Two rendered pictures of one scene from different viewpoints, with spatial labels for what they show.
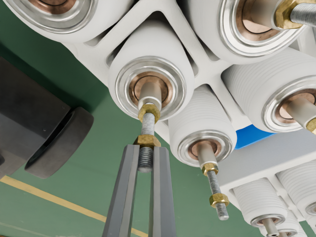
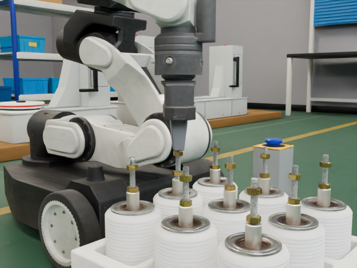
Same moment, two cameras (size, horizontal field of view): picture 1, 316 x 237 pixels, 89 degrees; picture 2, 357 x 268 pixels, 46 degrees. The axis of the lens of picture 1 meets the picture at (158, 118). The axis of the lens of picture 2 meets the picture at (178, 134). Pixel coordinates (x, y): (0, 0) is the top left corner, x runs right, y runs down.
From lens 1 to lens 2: 0.79 m
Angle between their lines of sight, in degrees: 90
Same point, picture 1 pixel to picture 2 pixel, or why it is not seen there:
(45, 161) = (79, 195)
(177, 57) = (198, 198)
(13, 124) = (117, 195)
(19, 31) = not seen: hidden behind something
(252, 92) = not seen: hidden behind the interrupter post
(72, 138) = (90, 218)
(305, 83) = (203, 219)
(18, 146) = (102, 188)
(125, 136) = not seen: outside the picture
